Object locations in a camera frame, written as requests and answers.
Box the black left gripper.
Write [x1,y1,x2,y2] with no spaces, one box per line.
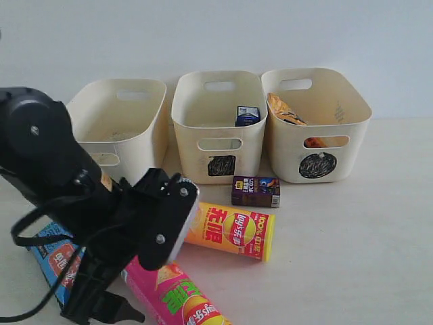
[60,167,170,325]

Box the pink Lays chips can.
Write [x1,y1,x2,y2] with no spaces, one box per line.
[121,258,231,325]

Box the blue noodle packet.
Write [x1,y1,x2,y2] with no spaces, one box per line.
[27,222,85,308]

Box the yellow Lays chips can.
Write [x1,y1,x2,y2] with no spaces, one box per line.
[185,202,275,262]

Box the blue white milk carton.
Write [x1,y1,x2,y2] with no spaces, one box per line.
[235,106,260,127]

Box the orange black noodle packet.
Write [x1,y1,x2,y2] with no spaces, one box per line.
[267,93,328,148]

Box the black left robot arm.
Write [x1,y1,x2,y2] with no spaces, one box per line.
[1,87,168,324]

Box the purple drink carton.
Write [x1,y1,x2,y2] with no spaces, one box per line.
[231,176,281,208]

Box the cream bin triangle mark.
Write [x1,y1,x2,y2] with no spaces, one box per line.
[66,79,168,184]

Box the cream bin square mark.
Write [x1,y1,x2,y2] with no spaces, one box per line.
[171,70,268,184]

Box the cream bin circle mark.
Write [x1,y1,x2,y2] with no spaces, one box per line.
[261,68,372,183]

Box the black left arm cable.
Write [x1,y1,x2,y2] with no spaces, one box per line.
[0,189,136,324]

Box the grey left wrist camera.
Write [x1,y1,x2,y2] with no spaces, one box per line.
[137,169,200,271]

